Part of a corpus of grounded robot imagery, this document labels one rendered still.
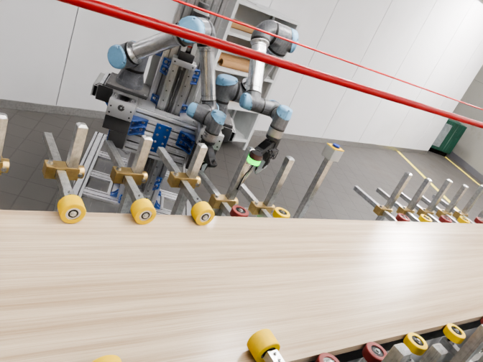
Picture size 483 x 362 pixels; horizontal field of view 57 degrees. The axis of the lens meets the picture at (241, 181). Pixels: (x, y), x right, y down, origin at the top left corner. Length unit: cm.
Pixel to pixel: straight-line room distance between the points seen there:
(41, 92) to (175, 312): 335
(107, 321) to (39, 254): 30
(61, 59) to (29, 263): 315
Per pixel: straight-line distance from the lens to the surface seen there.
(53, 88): 444
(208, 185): 215
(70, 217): 153
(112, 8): 33
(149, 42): 226
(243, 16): 504
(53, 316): 124
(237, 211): 193
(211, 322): 136
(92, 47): 439
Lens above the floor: 180
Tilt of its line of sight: 24 degrees down
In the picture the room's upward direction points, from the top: 24 degrees clockwise
